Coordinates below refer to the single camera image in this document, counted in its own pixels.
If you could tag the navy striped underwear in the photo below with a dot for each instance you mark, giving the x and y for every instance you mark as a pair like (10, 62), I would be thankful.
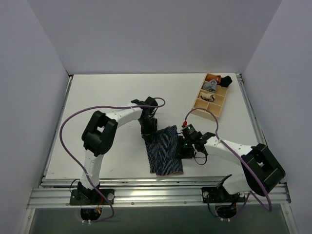
(161, 152)

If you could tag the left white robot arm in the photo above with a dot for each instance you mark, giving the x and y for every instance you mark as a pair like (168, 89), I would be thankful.
(99, 135)

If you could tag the aluminium rail frame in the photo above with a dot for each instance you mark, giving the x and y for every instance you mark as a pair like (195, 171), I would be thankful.
(151, 206)

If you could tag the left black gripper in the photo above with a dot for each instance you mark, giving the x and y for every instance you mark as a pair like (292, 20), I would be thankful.
(148, 131)

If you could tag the beige rolled garment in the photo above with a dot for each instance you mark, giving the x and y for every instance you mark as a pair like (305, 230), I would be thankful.
(207, 97)

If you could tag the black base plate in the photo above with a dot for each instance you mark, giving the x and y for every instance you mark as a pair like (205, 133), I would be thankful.
(220, 195)
(92, 197)

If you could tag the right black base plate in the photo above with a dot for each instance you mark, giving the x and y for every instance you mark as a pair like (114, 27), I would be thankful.
(220, 195)

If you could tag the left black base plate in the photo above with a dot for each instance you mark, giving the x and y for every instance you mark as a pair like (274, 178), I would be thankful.
(92, 197)

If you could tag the wooden compartment tray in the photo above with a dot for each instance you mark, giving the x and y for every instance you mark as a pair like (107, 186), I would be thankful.
(203, 108)

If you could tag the black rolled garment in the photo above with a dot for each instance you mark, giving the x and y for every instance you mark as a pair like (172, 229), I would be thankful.
(225, 81)

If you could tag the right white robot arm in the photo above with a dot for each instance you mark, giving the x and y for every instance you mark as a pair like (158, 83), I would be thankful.
(261, 170)

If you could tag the grey rolled garment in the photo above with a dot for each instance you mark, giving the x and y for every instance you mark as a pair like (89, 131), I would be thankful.
(210, 86)

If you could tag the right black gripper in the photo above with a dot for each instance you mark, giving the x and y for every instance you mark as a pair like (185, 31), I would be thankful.
(183, 151)

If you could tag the orange rolled garment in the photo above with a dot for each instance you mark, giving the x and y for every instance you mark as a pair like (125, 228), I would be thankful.
(218, 79)

